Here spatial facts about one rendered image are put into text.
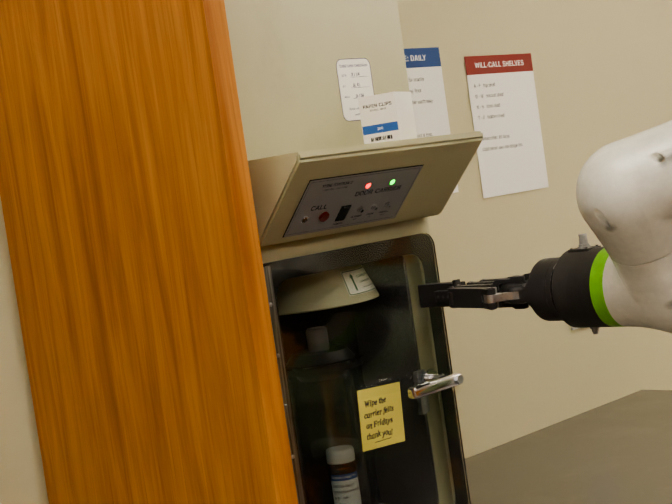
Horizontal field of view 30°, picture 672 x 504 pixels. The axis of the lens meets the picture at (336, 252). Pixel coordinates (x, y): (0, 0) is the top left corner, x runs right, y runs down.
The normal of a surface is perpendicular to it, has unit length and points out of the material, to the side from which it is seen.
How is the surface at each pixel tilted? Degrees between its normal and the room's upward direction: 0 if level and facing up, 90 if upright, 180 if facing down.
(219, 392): 90
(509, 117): 90
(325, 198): 135
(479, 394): 90
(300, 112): 90
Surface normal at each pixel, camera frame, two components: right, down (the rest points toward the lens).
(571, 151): 0.69, -0.06
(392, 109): -0.46, 0.11
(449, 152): 0.59, 0.66
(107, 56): -0.72, 0.14
